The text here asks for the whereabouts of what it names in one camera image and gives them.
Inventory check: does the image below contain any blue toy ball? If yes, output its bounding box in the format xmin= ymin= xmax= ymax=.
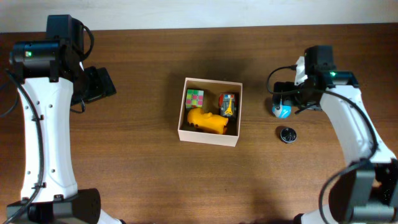
xmin=272 ymin=105 xmax=292 ymax=119

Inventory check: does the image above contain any red grey toy car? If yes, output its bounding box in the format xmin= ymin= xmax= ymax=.
xmin=218 ymin=93 xmax=237 ymax=119

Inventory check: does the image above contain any white cardboard box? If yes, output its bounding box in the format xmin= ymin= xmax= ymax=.
xmin=177 ymin=78 xmax=243 ymax=147

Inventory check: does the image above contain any colourful puzzle cube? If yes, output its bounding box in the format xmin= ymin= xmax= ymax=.
xmin=185 ymin=89 xmax=204 ymax=109

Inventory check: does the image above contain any yellow toy dog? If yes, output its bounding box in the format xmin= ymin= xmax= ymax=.
xmin=187 ymin=108 xmax=229 ymax=134

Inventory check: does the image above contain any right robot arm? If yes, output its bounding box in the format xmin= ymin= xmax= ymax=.
xmin=266 ymin=45 xmax=397 ymax=223

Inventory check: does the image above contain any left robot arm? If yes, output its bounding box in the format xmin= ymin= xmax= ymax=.
xmin=6 ymin=14 xmax=117 ymax=224

